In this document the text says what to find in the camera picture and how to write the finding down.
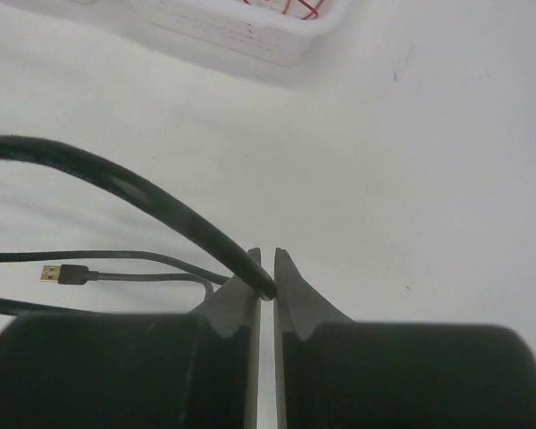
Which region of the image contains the right white perforated basket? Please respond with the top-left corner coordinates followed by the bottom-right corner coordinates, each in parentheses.
top-left (71, 1), bottom-right (352, 66)

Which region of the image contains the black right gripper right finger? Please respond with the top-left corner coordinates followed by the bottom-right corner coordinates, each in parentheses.
top-left (274, 248), bottom-right (536, 428)

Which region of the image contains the thick red wire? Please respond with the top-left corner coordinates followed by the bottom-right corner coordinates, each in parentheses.
top-left (276, 0), bottom-right (331, 21)

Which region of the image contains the round black usb cable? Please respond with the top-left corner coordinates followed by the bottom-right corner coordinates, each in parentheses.
top-left (0, 133), bottom-right (278, 316)

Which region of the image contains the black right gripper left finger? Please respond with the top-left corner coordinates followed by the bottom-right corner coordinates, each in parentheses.
top-left (0, 247), bottom-right (263, 429)

